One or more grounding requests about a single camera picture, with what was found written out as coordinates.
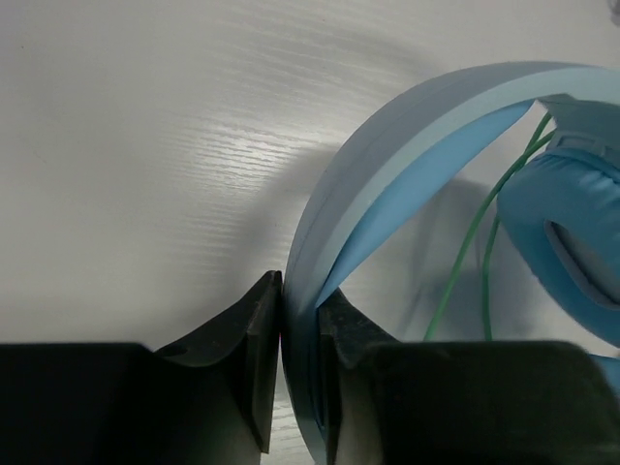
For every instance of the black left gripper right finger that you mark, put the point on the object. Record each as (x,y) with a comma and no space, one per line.
(514,402)

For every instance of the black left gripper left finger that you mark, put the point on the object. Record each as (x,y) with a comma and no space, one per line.
(206,398)

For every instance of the light blue headphones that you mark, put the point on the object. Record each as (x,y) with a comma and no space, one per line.
(413,146)

